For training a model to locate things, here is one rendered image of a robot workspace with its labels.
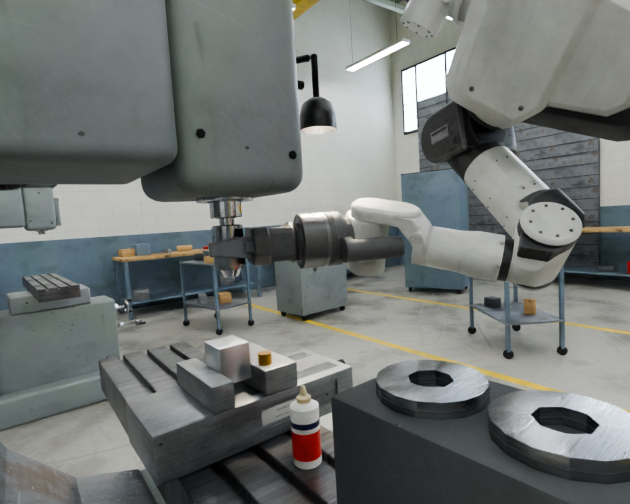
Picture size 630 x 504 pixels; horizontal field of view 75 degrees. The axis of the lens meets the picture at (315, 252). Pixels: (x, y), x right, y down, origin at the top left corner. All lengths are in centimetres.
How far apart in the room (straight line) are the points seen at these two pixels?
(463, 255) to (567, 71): 27
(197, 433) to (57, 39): 49
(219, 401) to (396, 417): 35
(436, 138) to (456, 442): 61
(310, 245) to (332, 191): 851
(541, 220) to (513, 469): 42
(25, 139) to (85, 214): 668
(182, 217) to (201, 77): 694
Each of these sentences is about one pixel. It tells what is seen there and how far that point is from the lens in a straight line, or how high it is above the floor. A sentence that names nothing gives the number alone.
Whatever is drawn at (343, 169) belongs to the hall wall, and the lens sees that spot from 938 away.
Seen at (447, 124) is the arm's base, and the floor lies 142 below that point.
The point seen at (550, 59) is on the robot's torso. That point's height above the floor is 146.
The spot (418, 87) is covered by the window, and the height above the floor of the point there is 411.
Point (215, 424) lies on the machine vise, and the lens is 64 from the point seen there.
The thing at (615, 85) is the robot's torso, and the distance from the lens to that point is 67.
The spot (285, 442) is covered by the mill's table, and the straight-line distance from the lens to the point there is 69.
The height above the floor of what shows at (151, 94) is 141.
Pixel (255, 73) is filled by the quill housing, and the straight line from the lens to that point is 59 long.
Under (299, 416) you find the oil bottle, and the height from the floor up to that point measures 101.
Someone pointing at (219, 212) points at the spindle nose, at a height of 129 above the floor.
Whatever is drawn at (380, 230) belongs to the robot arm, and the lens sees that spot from 66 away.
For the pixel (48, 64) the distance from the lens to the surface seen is 49.
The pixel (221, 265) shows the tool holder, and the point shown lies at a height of 121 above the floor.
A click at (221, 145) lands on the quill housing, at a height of 137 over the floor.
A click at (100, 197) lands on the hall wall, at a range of 719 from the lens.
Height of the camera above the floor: 127
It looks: 5 degrees down
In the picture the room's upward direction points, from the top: 3 degrees counter-clockwise
